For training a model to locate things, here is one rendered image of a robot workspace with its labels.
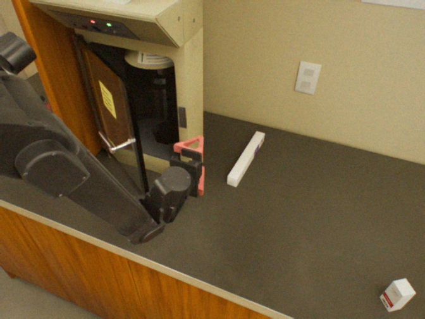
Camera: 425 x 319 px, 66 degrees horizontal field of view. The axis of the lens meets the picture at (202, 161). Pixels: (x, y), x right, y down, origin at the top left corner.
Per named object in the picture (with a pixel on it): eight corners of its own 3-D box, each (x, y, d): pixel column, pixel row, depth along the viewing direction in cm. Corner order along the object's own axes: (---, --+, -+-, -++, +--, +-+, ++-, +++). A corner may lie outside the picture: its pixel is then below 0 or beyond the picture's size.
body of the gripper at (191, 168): (200, 161, 70) (184, 185, 65) (200, 192, 77) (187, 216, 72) (172, 153, 72) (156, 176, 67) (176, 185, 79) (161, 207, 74)
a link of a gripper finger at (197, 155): (214, 132, 74) (197, 158, 68) (214, 156, 79) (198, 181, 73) (187, 125, 76) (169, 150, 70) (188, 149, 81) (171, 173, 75)
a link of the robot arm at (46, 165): (-49, 95, 29) (2, 183, 25) (9, 59, 30) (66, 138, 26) (115, 214, 68) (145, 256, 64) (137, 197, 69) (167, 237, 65)
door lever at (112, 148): (117, 130, 88) (115, 122, 87) (133, 149, 83) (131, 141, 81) (98, 137, 86) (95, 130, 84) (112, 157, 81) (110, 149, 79)
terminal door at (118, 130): (107, 148, 113) (76, 33, 85) (150, 205, 95) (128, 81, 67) (105, 149, 113) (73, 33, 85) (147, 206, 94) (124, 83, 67)
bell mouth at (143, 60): (145, 37, 101) (142, 19, 97) (197, 47, 96) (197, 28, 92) (112, 62, 89) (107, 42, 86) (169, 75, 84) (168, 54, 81)
